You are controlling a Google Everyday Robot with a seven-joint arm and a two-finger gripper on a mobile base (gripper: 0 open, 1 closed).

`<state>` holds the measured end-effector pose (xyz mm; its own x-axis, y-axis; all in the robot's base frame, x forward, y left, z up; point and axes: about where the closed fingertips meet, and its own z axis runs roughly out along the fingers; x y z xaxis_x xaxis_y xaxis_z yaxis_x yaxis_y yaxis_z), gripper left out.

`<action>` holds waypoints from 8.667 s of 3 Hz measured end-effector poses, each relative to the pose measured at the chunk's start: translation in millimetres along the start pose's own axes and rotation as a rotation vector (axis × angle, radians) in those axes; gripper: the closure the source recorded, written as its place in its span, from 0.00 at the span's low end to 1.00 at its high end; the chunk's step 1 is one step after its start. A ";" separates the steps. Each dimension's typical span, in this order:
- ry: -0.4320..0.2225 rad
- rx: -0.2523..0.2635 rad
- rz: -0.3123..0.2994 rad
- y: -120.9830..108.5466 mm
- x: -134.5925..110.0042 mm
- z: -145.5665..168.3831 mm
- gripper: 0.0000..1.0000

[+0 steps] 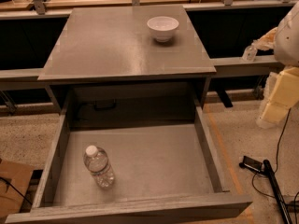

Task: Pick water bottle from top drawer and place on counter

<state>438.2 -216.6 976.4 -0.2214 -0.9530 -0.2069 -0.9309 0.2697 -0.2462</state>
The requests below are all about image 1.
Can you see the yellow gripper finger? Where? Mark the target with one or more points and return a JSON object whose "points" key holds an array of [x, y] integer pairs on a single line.
{"points": [[280, 94], [267, 41]]}

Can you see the clear plastic water bottle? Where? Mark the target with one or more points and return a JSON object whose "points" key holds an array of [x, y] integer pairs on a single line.
{"points": [[97, 162]]}

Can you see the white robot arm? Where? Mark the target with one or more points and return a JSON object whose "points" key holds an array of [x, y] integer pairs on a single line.
{"points": [[286, 47]]}

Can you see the small clear sanitizer bottle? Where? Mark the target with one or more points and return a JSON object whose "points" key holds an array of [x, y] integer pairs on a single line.
{"points": [[249, 53]]}

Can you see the grey open top drawer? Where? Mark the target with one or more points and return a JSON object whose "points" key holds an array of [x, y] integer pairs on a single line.
{"points": [[164, 175]]}

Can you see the black floor stand bar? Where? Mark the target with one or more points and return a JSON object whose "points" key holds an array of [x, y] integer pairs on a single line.
{"points": [[277, 193]]}

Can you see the white ceramic bowl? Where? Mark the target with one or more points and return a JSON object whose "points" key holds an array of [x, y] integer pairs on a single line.
{"points": [[162, 28]]}

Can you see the grey wooden cabinet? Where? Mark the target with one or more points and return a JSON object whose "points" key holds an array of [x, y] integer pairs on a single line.
{"points": [[118, 75]]}

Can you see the brown cardboard box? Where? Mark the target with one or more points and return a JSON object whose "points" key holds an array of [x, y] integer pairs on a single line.
{"points": [[14, 183]]}

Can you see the grey long bench rail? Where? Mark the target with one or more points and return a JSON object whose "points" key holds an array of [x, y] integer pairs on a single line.
{"points": [[27, 79]]}

